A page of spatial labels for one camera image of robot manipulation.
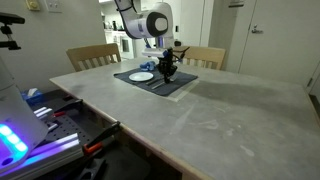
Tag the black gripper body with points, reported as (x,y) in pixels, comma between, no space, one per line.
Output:
(167,61)

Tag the silver metal fork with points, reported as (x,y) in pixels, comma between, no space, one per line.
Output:
(158,85)
(153,81)

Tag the white robot base blue lights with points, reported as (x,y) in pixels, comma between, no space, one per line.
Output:
(16,110)

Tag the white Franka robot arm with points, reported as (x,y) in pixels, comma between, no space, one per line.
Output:
(143,25)

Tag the white round plate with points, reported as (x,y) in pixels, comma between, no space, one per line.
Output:
(141,77)

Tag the dark blue cloth placemat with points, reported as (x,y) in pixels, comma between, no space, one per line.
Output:
(173,85)

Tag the light blue crumpled cloth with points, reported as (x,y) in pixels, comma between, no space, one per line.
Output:
(147,66)

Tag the light wooden slat-back chair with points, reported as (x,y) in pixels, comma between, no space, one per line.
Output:
(90,53)
(205,54)

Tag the black perforated mounting board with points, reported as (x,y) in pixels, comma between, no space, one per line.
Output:
(71,128)

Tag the white door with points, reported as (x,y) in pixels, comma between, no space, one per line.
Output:
(283,40)

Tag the grey door hinge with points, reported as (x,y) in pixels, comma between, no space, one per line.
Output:
(309,82)

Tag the blue tissue box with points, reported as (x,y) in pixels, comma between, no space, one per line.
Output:
(31,97)

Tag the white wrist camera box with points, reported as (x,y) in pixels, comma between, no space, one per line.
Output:
(151,52)

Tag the small black wall switch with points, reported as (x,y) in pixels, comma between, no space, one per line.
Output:
(176,28)

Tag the grey wall sign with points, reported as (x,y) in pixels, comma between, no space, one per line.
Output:
(236,3)

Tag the black metal bracket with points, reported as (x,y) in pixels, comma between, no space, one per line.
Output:
(93,170)

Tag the white light switch plate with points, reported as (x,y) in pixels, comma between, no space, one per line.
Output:
(53,5)

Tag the aluminium extrusion rail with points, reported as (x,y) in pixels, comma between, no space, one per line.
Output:
(45,115)
(50,156)

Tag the cream wall thermostat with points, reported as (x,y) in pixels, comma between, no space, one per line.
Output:
(32,4)

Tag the black camera on mount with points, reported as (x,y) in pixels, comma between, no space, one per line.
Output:
(10,20)

